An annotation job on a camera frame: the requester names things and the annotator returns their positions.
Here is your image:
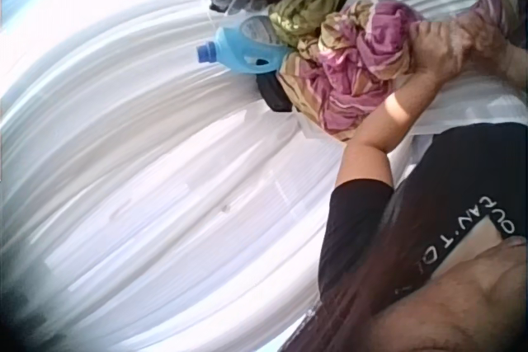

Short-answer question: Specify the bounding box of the black cloth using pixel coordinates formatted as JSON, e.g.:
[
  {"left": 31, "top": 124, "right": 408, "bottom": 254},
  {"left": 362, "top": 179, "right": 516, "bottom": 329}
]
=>
[{"left": 255, "top": 73, "right": 296, "bottom": 114}]

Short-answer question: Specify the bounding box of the person's right hand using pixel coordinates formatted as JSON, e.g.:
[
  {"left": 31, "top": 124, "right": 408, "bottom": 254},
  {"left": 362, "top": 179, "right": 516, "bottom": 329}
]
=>
[{"left": 468, "top": 12, "right": 512, "bottom": 68}]

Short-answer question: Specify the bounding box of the purple striped cloth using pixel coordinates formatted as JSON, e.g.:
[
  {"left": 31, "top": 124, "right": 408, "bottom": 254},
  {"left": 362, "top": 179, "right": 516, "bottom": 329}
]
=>
[{"left": 275, "top": 0, "right": 521, "bottom": 143}]

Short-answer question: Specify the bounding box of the green striped cloth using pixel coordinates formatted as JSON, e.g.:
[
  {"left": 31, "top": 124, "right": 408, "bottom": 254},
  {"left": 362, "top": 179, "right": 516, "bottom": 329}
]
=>
[{"left": 267, "top": 0, "right": 351, "bottom": 47}]

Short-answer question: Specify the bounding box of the blue detergent bottle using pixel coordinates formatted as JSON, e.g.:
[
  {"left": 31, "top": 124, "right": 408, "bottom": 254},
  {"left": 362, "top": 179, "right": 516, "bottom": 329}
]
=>
[{"left": 195, "top": 15, "right": 292, "bottom": 78}]

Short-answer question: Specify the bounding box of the person's left hand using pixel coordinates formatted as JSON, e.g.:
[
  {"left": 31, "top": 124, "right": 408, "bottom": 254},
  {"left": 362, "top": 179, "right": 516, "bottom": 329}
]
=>
[{"left": 406, "top": 17, "right": 479, "bottom": 90}]

